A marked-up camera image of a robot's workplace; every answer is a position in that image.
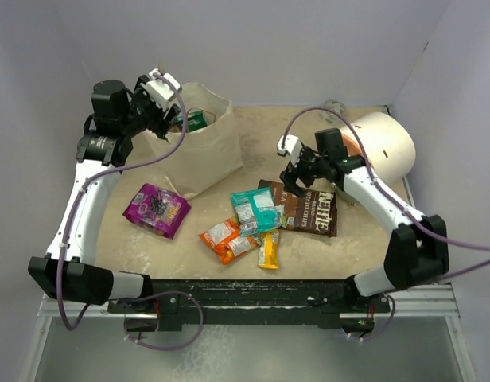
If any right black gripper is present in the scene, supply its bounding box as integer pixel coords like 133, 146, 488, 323
280, 144, 329, 197

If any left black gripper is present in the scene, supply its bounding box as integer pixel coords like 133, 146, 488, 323
120, 76, 180, 138

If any green chips bag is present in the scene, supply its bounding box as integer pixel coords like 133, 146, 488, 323
169, 110, 208, 132

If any brown m&m's bag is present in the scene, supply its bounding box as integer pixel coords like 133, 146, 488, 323
258, 179, 337, 237

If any brown paper bag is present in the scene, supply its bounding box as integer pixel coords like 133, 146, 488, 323
154, 73, 243, 199

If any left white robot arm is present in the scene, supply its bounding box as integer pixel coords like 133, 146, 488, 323
28, 69, 181, 312

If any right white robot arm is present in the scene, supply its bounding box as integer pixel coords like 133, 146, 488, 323
277, 128, 449, 311

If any orange snack bag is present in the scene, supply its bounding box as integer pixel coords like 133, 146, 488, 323
199, 215, 261, 265

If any purple candy bag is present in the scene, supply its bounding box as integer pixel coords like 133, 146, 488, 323
122, 183, 191, 239

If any teal snack packet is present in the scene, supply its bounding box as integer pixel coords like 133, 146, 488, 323
231, 188, 287, 236

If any yellow snack bar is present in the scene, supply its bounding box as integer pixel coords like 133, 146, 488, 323
258, 229, 280, 270

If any small tape roll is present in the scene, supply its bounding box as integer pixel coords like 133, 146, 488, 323
321, 99, 345, 124

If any large cylindrical drum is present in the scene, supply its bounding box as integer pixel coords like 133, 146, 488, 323
351, 111, 416, 199

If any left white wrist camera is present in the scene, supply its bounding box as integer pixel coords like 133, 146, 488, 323
144, 68, 182, 111

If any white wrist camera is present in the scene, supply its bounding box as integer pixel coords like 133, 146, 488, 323
144, 68, 182, 111
277, 134, 303, 167

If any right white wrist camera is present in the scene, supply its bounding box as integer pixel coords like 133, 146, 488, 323
277, 134, 303, 167

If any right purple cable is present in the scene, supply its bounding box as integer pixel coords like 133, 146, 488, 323
282, 107, 490, 343

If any purple cable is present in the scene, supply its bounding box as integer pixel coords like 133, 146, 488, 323
56, 72, 204, 352
282, 107, 490, 343

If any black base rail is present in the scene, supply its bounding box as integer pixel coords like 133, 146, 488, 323
108, 279, 391, 331

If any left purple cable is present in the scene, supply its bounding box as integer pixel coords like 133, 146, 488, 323
56, 72, 204, 352

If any aluminium frame rail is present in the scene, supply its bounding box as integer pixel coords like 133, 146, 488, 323
21, 286, 476, 381

